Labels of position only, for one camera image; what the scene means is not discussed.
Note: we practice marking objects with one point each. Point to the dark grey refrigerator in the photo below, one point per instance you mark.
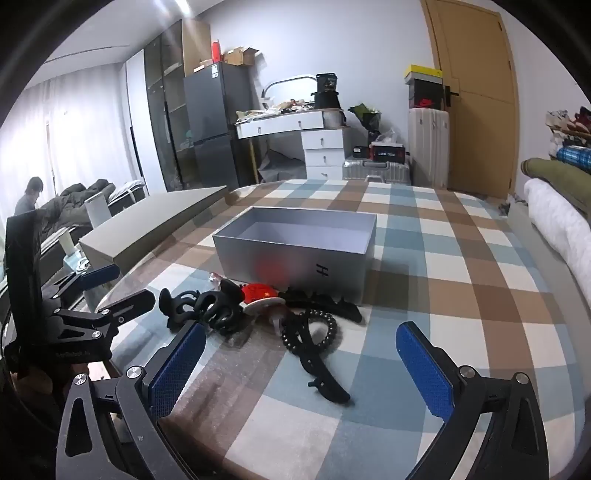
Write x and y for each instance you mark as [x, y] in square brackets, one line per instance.
[210, 115]

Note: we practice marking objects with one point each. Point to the dark green bouquet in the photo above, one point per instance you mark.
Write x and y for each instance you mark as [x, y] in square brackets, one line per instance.
[367, 117]

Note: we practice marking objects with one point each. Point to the arched mirror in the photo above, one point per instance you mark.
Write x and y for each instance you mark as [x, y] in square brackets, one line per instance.
[286, 81]

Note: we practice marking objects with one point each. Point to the small red white hair clip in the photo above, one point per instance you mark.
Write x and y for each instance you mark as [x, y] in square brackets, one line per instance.
[217, 278]

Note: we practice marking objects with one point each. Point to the plaid bedsheet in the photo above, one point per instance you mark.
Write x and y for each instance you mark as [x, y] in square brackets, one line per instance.
[438, 277]

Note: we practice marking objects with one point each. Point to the white desk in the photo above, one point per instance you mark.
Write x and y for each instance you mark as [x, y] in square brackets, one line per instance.
[281, 123]

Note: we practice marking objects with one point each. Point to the white air purifier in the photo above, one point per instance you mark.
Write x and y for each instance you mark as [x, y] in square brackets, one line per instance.
[98, 210]

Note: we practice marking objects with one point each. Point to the long grey cardboard lid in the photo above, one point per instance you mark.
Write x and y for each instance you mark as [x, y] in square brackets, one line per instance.
[152, 217]

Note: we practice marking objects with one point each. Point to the green blanket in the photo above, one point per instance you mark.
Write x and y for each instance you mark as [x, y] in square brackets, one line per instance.
[561, 177]

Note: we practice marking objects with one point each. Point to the black red box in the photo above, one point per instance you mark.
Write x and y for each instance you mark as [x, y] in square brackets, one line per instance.
[388, 152]

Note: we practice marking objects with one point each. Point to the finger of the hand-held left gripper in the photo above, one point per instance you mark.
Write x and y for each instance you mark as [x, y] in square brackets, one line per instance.
[134, 302]
[99, 274]

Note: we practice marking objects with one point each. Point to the black shoe box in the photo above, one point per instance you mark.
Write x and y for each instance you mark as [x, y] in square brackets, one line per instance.
[427, 94]

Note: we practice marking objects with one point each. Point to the white curtain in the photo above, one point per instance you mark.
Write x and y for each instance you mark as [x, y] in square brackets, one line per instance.
[74, 134]

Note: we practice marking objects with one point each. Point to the black finned hair claw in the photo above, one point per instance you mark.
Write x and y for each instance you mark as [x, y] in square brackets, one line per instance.
[332, 307]

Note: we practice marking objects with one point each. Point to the open cardboard box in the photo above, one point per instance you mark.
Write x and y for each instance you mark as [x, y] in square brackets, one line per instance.
[240, 56]

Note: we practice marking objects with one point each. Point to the dark bedding pile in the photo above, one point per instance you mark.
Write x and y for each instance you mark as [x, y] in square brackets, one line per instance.
[74, 203]

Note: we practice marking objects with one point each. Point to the black bucket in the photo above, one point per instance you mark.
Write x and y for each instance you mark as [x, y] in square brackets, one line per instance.
[328, 90]

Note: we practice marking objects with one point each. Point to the silver grey cardboard box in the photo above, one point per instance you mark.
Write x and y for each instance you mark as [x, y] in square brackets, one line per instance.
[277, 265]

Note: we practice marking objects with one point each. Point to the wooden door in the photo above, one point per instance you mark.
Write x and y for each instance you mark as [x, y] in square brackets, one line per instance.
[475, 101]

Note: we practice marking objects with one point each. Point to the yellow shoe box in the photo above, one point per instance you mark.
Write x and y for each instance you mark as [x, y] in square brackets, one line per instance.
[422, 72]

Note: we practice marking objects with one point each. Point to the white rolled blanket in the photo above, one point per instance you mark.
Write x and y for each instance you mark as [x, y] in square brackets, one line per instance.
[563, 235]

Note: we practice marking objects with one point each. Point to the red round ornament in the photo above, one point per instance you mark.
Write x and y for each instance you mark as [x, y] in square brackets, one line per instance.
[256, 293]

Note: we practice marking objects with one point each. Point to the glass door cabinet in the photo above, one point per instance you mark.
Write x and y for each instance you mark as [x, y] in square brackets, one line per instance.
[168, 115]

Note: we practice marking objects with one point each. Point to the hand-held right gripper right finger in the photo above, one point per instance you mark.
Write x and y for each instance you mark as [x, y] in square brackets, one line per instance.
[422, 369]

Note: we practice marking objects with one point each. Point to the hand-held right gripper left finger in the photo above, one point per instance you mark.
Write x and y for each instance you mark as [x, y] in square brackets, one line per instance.
[178, 369]

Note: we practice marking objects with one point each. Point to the white drawer unit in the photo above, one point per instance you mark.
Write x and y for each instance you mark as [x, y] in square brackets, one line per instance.
[323, 152]

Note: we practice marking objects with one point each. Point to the white upright suitcase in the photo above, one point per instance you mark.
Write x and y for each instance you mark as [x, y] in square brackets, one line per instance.
[429, 147]

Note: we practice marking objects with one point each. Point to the silver suitcase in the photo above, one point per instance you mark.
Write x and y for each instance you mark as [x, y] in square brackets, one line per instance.
[376, 171]

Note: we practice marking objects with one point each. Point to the long black hair clip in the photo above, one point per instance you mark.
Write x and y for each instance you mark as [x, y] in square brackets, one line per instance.
[330, 385]

